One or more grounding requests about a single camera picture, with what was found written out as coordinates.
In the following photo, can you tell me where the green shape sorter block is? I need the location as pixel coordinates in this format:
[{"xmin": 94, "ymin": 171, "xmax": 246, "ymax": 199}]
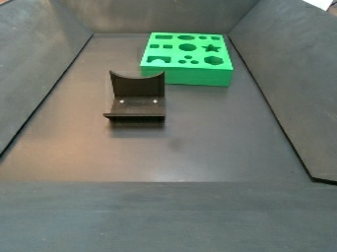
[{"xmin": 139, "ymin": 32, "xmax": 234, "ymax": 87}]

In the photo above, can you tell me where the black curved holder bracket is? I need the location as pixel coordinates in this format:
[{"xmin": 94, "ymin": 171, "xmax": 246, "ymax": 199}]
[{"xmin": 103, "ymin": 71, "xmax": 166, "ymax": 120}]

